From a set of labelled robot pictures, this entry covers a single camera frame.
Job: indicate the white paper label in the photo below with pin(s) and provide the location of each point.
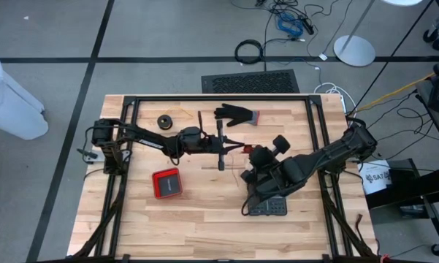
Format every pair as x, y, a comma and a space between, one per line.
374, 179

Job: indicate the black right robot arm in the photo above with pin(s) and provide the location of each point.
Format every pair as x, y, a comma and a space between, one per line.
314, 160

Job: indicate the black work glove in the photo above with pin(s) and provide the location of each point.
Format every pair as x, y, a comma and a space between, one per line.
237, 114

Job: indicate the grey round floor stand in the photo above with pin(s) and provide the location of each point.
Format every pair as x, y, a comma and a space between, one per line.
354, 51

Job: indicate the black bit case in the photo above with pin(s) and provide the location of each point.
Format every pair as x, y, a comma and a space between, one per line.
274, 206

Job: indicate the red collapsible container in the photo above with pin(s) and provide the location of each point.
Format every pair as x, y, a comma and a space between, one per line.
167, 183

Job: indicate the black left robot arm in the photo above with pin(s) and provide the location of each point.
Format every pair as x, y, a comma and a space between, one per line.
149, 140

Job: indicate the white trash bin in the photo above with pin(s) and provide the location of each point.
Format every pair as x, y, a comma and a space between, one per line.
11, 106

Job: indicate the black aluminium table frame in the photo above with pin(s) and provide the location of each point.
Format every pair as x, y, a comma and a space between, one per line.
223, 98

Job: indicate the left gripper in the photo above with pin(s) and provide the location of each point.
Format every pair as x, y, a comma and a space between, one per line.
220, 160

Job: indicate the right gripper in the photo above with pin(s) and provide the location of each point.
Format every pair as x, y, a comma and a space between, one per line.
261, 159

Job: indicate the black floor grate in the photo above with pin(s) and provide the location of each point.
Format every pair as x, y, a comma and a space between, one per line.
250, 82

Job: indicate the black computer cart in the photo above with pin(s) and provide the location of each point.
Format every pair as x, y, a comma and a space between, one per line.
416, 186

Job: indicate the grey metal mounting bracket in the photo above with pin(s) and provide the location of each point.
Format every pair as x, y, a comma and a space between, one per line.
95, 157

